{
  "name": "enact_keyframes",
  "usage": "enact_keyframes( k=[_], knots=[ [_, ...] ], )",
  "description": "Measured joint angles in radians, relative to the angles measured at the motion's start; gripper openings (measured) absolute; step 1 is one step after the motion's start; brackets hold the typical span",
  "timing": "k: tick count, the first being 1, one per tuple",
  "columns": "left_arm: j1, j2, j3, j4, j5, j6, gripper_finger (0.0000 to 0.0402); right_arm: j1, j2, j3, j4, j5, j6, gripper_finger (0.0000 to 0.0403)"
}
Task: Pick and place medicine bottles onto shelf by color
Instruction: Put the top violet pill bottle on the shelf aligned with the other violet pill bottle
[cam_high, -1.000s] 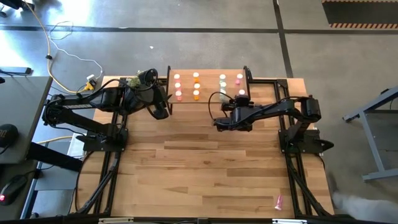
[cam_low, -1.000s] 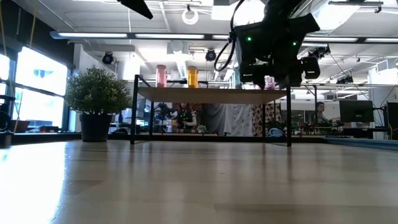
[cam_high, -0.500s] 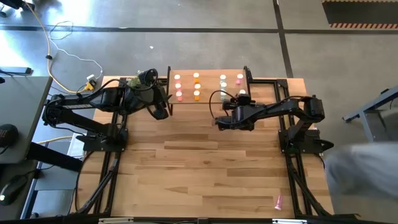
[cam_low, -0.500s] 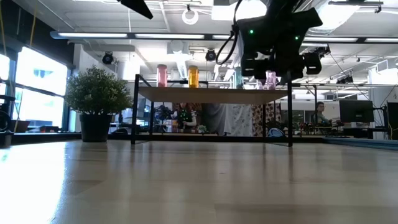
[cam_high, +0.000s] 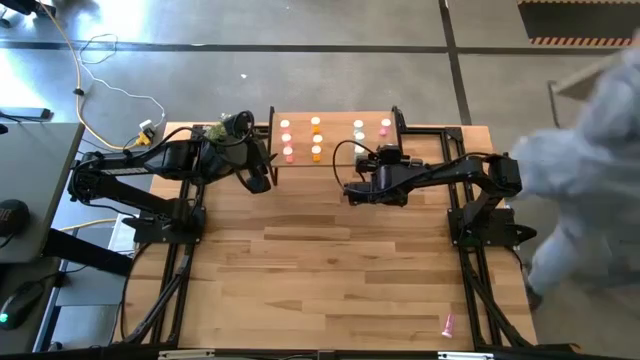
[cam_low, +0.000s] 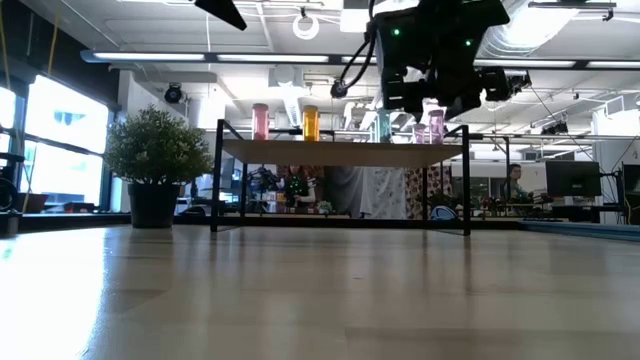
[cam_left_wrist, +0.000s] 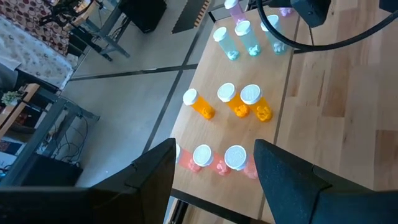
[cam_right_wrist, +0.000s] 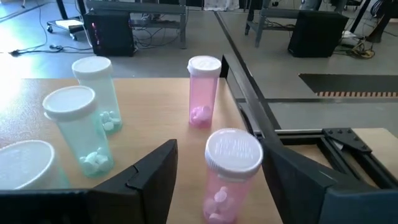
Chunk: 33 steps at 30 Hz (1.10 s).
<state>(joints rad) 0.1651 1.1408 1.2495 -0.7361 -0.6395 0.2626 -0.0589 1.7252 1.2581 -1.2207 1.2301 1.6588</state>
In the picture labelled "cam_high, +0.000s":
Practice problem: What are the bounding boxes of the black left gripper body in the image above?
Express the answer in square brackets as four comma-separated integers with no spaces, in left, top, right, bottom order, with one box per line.
[201,110,275,196]

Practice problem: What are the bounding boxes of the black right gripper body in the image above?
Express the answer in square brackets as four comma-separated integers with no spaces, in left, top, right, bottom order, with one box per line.
[342,143,427,208]

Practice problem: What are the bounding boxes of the wooden shelf black metal legs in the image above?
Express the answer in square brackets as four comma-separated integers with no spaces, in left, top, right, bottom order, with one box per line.
[263,103,409,185]

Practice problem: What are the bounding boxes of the white flat panel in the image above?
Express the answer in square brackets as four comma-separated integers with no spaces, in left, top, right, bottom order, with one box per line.
[107,213,141,255]

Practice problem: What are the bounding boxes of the black desk foot beam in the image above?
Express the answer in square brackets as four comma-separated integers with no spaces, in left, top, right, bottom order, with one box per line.
[42,227,135,278]

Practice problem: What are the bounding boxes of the person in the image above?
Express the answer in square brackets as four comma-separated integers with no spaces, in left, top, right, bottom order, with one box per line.
[507,27,640,314]

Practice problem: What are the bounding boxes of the grey desk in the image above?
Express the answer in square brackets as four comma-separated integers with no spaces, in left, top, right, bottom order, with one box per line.
[0,121,86,265]

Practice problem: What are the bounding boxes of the dark flat tablet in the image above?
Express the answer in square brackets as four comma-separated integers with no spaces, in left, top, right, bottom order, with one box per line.
[0,105,52,121]

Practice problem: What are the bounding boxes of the black round speaker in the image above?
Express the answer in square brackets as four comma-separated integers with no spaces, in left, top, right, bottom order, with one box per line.
[0,198,31,239]

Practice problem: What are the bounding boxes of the black mat hazard stripe edge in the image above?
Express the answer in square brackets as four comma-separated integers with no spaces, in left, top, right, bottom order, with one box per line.
[516,0,640,47]

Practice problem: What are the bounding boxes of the black computer mouse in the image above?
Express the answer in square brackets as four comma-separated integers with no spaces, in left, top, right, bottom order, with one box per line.
[0,280,45,332]

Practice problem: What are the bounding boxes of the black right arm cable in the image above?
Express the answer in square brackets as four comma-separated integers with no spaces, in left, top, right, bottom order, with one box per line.
[331,138,381,191]

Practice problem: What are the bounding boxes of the white cable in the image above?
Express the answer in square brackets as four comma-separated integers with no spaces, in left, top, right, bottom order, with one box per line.
[79,59,167,126]

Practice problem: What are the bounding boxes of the black aluminium table frame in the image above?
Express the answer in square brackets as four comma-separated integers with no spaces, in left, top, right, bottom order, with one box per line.
[113,112,584,360]

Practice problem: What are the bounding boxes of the yellow cable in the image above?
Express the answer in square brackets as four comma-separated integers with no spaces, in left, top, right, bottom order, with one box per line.
[37,2,139,152]
[58,217,119,233]

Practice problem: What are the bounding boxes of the silver metal bracket strip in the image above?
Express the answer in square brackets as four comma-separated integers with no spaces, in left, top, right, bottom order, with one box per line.
[438,351,495,360]
[158,349,216,360]

